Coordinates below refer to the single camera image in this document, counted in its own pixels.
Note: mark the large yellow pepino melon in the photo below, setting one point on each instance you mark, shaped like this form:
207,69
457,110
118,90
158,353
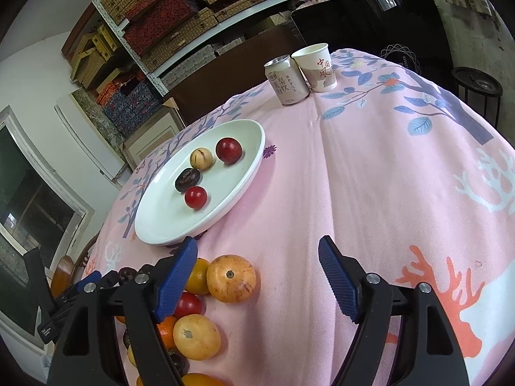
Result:
231,278

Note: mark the pink printed tablecloth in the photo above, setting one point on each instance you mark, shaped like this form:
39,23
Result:
362,189

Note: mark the white paper cup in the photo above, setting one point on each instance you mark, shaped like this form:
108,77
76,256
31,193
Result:
318,70

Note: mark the white metal shelf rack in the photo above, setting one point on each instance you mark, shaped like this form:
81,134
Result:
129,46

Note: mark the small tan pepino melon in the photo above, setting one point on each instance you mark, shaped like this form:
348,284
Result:
200,158

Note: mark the orange mandarin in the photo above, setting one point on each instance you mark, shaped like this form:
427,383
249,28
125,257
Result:
167,331

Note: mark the grey marble slab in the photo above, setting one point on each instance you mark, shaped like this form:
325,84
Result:
90,112

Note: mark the white framed window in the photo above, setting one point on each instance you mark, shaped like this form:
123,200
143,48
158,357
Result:
36,193

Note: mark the black round stool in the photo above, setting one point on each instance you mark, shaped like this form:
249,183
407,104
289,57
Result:
476,84

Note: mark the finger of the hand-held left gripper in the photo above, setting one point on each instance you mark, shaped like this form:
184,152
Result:
110,279
91,277

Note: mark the wooden picture frame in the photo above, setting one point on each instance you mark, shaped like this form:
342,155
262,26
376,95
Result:
151,140

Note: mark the stack of blue patterned boxes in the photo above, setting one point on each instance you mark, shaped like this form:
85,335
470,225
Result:
128,106

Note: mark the brown wooden chair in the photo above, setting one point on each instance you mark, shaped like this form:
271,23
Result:
62,275

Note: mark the dark red plum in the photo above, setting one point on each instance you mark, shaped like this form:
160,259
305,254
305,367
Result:
228,150

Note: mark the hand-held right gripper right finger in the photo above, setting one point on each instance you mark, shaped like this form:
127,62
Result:
338,277

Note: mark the large black screen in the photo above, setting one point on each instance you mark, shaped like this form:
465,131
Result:
382,20

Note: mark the white board panel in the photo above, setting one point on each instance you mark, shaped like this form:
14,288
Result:
88,140

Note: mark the pale drink can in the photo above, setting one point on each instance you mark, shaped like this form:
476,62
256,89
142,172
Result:
285,82

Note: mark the small glossy orange citrus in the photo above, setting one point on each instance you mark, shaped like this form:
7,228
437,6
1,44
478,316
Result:
199,277

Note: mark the dark purple passion fruit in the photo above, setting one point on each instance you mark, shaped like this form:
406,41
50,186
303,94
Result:
125,275
126,337
178,364
187,179

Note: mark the white oval plate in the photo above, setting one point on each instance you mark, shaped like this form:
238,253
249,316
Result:
233,181

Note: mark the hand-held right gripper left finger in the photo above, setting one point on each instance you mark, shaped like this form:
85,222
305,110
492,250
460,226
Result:
177,281

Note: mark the dark brown wooden board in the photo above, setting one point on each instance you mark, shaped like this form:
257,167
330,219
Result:
225,76

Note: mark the red patterned box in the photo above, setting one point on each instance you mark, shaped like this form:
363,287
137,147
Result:
161,32

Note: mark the pile of yellow woven boxes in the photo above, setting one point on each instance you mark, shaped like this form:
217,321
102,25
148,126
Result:
90,64

